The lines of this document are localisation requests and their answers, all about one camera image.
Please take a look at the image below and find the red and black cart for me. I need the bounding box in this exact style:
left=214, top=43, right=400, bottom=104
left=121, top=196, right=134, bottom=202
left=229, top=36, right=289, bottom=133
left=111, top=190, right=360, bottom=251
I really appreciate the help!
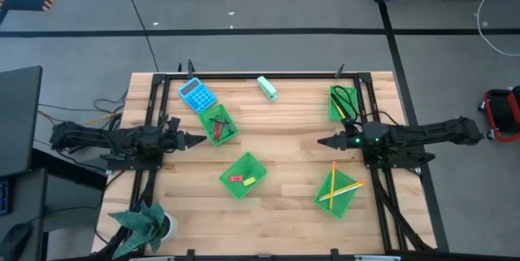
left=477, top=85, right=520, bottom=145

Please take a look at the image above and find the dark grey desk panel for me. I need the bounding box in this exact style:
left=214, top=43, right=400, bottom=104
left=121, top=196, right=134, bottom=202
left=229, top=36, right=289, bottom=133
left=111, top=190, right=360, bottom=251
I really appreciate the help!
left=0, top=64, right=44, bottom=177

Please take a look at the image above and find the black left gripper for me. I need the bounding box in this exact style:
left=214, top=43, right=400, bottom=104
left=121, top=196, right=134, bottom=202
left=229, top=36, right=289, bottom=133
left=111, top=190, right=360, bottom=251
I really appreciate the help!
left=161, top=116, right=207, bottom=152

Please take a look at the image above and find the white floor cable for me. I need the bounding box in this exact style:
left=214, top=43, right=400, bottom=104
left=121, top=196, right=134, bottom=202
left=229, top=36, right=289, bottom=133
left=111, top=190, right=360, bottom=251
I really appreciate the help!
left=474, top=0, right=520, bottom=58

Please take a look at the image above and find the green plant with white pot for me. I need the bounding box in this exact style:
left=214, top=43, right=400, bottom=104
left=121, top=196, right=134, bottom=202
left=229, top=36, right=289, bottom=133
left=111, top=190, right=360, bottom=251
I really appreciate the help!
left=107, top=200, right=180, bottom=260

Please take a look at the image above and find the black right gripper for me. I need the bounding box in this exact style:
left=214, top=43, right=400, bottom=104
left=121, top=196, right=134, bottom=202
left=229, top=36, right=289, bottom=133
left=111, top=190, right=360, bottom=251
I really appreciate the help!
left=316, top=118, right=363, bottom=151

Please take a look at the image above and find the green plastic bin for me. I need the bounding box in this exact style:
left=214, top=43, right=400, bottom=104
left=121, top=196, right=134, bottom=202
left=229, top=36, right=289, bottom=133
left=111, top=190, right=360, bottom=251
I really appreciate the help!
left=312, top=167, right=362, bottom=220
left=327, top=85, right=359, bottom=123
left=197, top=103, right=240, bottom=146
left=218, top=150, right=269, bottom=201

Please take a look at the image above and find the black desk beam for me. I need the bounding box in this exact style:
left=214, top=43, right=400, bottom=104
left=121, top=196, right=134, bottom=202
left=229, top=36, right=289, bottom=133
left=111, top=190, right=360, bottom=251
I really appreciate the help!
left=31, top=148, right=109, bottom=191

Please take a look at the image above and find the black aluminium side frame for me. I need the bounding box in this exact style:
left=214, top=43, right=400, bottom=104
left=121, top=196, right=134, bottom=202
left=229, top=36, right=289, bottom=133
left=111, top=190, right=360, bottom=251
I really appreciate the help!
left=95, top=74, right=168, bottom=256
left=356, top=72, right=434, bottom=254

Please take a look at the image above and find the black table edge rail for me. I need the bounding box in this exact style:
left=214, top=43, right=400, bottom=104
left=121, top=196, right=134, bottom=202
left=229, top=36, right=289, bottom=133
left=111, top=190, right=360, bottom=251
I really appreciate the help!
left=152, top=59, right=373, bottom=83

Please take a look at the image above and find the blue calculator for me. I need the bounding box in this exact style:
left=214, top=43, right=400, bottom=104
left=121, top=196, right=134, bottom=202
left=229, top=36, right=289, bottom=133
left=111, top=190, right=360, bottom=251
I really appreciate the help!
left=177, top=76, right=219, bottom=115

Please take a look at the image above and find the yellow floor cable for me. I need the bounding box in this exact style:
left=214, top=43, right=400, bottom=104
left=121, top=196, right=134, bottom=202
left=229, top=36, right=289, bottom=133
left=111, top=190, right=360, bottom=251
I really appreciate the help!
left=37, top=108, right=124, bottom=128

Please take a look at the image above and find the mint green stapler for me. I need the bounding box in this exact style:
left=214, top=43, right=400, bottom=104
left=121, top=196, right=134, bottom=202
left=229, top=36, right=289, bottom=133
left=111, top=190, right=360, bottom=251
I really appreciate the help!
left=255, top=75, right=280, bottom=102

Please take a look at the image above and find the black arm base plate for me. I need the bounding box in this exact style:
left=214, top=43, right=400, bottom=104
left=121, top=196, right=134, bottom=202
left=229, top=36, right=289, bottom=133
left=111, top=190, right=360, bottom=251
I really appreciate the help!
left=360, top=146, right=436, bottom=170
left=106, top=146, right=167, bottom=172

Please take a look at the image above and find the yellow pencil orange eraser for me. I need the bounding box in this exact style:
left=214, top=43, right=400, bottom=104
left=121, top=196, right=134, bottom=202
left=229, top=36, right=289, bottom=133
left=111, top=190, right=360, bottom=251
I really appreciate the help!
left=324, top=179, right=366, bottom=200
left=329, top=160, right=338, bottom=210

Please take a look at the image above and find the yellow pen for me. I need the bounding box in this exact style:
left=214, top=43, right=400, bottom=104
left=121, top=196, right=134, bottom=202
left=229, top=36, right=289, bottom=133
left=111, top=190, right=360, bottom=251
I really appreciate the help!
left=331, top=97, right=347, bottom=120

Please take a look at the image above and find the black computer mouse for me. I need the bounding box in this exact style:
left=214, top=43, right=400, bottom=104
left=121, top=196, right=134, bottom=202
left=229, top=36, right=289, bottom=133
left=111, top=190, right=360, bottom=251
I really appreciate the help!
left=0, top=222, right=33, bottom=261

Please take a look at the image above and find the thin black floor cable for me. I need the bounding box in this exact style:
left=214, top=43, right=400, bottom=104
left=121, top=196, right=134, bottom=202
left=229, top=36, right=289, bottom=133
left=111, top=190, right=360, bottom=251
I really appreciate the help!
left=117, top=0, right=159, bottom=73

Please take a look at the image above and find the white pencil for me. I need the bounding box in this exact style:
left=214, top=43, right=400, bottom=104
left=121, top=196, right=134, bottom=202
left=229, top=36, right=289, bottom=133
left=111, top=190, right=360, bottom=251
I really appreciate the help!
left=318, top=183, right=365, bottom=202

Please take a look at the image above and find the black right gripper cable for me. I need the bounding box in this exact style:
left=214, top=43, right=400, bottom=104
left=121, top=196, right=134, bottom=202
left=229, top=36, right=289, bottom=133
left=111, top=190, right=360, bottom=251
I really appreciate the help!
left=332, top=85, right=401, bottom=128

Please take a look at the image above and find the grey desk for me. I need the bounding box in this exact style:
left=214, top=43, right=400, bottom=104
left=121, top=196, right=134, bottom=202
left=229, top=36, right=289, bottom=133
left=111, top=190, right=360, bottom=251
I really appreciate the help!
left=0, top=167, right=49, bottom=261

